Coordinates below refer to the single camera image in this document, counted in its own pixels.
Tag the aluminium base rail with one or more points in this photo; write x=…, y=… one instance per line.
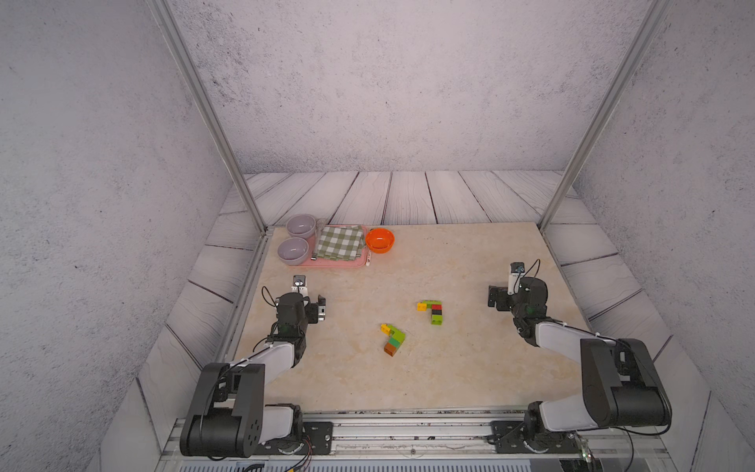
x=434, y=440

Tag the pink tray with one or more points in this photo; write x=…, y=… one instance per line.
x=325, y=264

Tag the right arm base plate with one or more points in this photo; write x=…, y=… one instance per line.
x=510, y=437

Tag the green checkered cloth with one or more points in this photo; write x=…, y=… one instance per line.
x=340, y=243

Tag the long lime lego plate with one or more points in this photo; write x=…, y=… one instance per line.
x=400, y=336

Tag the orange bowl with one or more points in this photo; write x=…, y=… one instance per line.
x=380, y=240

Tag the rear lavender bowl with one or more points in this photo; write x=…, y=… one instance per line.
x=302, y=226

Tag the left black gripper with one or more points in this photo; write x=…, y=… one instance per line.
x=316, y=311

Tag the brown lego brick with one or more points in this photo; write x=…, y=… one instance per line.
x=390, y=349

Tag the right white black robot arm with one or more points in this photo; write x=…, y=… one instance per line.
x=620, y=386

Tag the lavender bowl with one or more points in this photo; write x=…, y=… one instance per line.
x=294, y=251
x=302, y=226

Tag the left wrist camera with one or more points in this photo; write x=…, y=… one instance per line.
x=299, y=285

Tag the right aluminium frame post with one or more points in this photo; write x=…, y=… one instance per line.
x=629, y=64

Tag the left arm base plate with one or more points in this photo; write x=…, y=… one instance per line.
x=317, y=439

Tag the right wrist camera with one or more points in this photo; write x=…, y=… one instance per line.
x=517, y=271

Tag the front lavender bowl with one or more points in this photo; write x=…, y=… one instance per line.
x=294, y=251

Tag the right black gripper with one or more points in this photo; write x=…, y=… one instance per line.
x=502, y=298

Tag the aluminium frame post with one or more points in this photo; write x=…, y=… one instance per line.
x=629, y=64
x=182, y=56

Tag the left aluminium frame post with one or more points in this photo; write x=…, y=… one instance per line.
x=182, y=56

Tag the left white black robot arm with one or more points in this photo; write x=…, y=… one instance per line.
x=228, y=416

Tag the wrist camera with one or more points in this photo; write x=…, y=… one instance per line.
x=299, y=285
x=517, y=271

